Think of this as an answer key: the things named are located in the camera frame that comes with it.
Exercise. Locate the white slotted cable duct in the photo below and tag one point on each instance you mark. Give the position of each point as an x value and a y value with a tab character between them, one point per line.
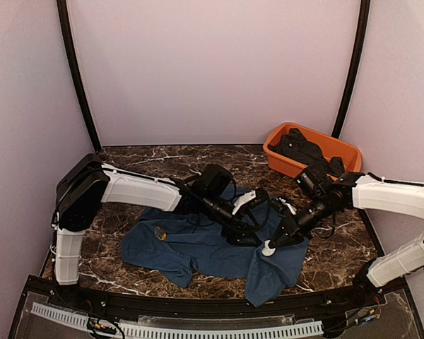
159	327

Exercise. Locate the orange plastic basin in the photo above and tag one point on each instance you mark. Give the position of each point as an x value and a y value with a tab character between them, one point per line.
331	147

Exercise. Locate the right black frame post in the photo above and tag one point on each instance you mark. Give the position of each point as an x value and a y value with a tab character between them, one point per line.
353	68

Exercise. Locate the blue t-shirt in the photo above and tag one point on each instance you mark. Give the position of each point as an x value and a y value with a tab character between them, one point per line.
195	243

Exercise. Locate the black clothing in basin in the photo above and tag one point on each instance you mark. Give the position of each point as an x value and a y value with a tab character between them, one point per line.
296	147

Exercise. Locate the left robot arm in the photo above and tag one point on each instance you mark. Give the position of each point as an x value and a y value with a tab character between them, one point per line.
91	183

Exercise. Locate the black front rail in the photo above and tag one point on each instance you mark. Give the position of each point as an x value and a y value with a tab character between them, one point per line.
124	306

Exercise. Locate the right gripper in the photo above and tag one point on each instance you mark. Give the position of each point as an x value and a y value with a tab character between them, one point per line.
294	227

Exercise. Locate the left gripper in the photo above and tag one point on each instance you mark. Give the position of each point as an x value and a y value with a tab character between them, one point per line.
234	236

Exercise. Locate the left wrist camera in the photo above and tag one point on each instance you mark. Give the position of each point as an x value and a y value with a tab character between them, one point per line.
250	199

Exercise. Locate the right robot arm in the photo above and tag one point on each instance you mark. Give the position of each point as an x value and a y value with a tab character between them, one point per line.
369	195

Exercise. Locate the round yellow grey brooch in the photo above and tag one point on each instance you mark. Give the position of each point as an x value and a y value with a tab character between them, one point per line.
160	234

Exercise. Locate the left black frame post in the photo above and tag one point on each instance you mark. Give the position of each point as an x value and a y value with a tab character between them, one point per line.
76	77

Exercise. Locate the black frame post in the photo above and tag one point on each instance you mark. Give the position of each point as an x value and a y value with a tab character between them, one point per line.
353	68
76	77

